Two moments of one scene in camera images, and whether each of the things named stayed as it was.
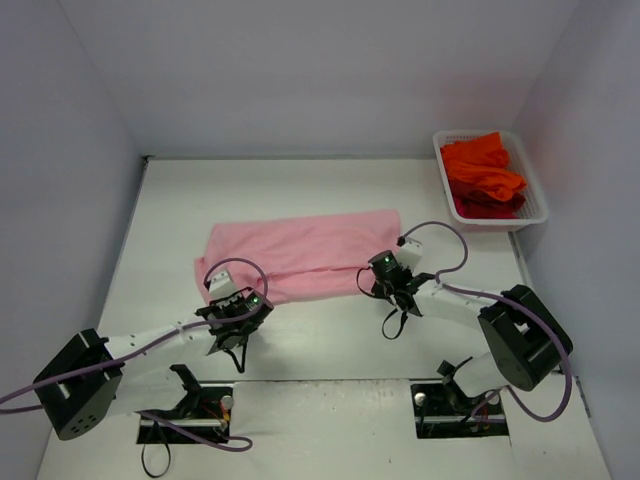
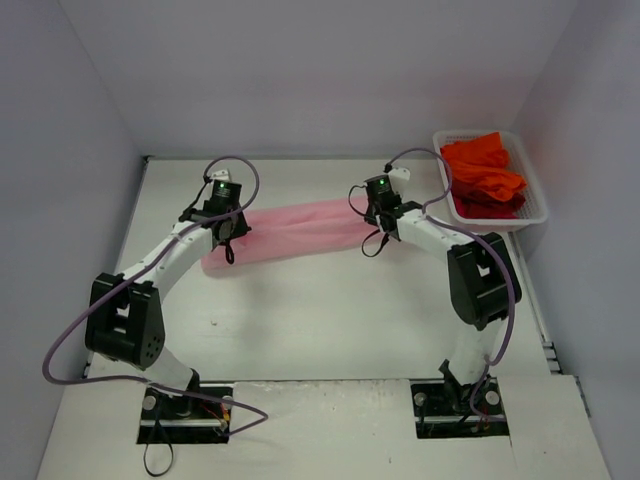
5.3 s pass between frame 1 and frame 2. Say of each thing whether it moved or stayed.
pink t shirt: moved
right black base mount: stayed
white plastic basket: stayed
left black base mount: stayed
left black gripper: moved
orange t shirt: stayed
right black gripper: moved
